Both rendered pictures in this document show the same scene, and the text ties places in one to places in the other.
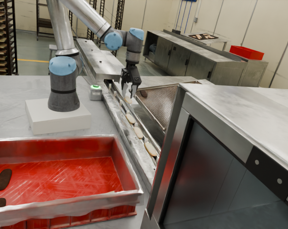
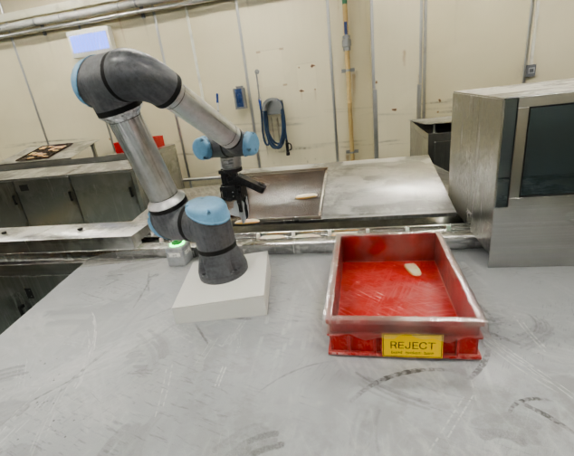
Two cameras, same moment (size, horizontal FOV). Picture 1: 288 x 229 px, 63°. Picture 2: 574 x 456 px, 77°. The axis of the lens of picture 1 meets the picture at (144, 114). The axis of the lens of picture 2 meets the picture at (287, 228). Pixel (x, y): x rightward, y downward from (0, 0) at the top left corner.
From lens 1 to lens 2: 1.09 m
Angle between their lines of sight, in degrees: 48
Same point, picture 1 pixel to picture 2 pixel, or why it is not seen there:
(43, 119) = (261, 286)
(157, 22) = not seen: outside the picture
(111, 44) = (253, 147)
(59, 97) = (234, 253)
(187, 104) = (525, 102)
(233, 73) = not seen: hidden behind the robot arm
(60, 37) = (165, 178)
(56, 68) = (220, 213)
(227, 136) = (568, 98)
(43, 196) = (406, 305)
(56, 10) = (147, 137)
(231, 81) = not seen: hidden behind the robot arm
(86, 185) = (391, 280)
